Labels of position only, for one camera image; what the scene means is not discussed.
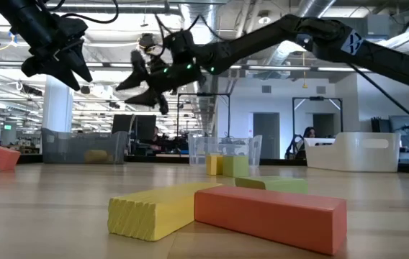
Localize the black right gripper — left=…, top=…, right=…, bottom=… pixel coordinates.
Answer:
left=114, top=49, right=206, bottom=116

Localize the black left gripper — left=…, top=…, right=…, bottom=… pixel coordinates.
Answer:
left=21, top=16, right=94, bottom=92

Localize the yellow cylinder block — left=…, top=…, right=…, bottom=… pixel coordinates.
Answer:
left=84, top=149, right=110, bottom=165

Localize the green cube block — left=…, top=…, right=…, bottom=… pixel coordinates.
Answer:
left=222, top=155, right=251, bottom=178

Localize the long yellow block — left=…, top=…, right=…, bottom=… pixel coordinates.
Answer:
left=107, top=181, right=223, bottom=242

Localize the green square block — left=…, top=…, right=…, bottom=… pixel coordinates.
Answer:
left=234, top=175, right=309, bottom=195

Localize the red rectangular block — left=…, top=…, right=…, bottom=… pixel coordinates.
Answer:
left=194, top=185, right=348, bottom=256

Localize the black computer monitor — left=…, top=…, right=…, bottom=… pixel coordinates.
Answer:
left=135, top=114, right=158, bottom=142
left=111, top=114, right=136, bottom=136

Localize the white building column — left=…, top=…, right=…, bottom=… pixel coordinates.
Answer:
left=41, top=73, right=75, bottom=133

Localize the person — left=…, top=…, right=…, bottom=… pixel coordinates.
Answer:
left=148, top=125, right=162, bottom=150
left=300, top=126, right=317, bottom=140

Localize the grey translucent plastic bin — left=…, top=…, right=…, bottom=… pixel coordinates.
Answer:
left=40, top=127, right=129, bottom=165

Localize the clear plastic bin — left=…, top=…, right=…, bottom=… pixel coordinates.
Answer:
left=187, top=134, right=264, bottom=167

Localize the grey door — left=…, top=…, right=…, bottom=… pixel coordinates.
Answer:
left=253, top=112, right=281, bottom=160
left=312, top=113, right=335, bottom=138

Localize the long ceiling light strip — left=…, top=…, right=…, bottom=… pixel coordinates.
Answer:
left=0, top=60, right=409, bottom=75

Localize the white plastic bin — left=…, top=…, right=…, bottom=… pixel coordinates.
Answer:
left=303, top=132, right=401, bottom=173

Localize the grey desk monitor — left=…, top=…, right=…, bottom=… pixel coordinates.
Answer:
left=388, top=114, right=409, bottom=140

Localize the black ceiling cable reel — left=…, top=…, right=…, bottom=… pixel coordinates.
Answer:
left=138, top=32, right=157, bottom=51

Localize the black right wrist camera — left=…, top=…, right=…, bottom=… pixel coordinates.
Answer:
left=163, top=29, right=197, bottom=58

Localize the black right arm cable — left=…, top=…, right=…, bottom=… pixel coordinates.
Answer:
left=153, top=14, right=202, bottom=40

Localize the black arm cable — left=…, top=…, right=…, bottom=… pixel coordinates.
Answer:
left=60, top=0, right=120, bottom=24
left=153, top=14, right=202, bottom=40

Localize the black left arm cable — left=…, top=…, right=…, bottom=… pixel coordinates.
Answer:
left=60, top=0, right=120, bottom=24

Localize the silver ribbed air duct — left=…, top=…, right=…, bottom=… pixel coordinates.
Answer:
left=179, top=0, right=223, bottom=112

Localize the yellow hanging cord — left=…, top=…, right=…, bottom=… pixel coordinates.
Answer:
left=300, top=52, right=308, bottom=89

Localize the black metal frame stand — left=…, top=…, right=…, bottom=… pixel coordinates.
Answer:
left=291, top=96, right=343, bottom=136

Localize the silver smooth air duct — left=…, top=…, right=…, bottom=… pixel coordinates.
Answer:
left=261, top=0, right=337, bottom=69

